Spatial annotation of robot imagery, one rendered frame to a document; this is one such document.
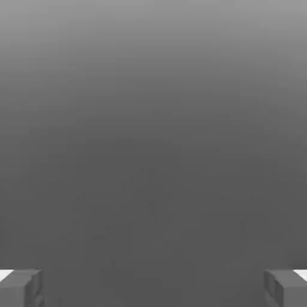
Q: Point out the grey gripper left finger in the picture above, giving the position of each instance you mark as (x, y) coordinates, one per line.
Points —
(16, 290)

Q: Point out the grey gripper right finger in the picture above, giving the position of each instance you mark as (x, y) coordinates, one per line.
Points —
(290, 290)

